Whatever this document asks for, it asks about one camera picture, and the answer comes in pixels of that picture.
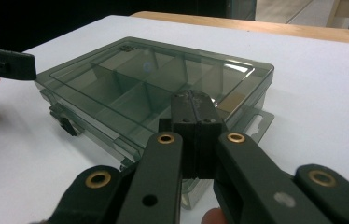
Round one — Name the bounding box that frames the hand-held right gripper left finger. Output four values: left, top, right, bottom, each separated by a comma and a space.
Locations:
158, 90, 200, 180

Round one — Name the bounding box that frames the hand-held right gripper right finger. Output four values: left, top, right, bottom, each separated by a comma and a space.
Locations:
193, 90, 229, 180

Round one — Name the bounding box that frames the smoky clear plastic storage box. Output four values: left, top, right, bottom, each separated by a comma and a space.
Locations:
35, 35, 276, 211

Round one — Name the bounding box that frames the wooden table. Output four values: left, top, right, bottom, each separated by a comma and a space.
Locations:
130, 10, 349, 47

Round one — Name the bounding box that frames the white table board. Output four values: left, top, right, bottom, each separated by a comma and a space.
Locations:
0, 14, 349, 224

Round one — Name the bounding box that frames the grey cabinet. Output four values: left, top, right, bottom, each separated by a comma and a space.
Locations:
225, 0, 258, 21

